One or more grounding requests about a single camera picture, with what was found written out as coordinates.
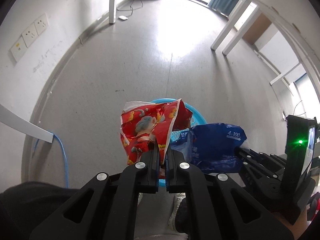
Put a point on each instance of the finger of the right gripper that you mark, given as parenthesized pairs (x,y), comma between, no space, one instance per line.
(264,163)
(261,185)

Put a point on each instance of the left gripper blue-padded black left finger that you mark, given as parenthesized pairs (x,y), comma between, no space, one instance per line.
(106,207)

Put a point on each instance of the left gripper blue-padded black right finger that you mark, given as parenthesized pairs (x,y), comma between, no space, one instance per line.
(217,207)

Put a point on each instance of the blue plastic bag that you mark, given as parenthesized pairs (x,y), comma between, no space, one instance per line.
(211,147)

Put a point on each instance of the red snack bag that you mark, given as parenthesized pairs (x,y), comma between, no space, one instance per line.
(144,125)

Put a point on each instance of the person's right hand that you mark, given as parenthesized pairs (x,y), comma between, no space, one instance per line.
(298,227)

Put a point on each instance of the right white shoe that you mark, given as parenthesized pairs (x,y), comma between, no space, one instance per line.
(176,204)

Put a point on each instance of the blue plastic waste basket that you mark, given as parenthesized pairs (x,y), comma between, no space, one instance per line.
(196,119)

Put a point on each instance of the dark blue curtain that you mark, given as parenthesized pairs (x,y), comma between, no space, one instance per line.
(224,7)

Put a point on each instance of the white power adapter on floor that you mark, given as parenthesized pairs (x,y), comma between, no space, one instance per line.
(123,18)

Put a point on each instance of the wall socket panel row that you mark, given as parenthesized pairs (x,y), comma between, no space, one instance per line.
(28,36)

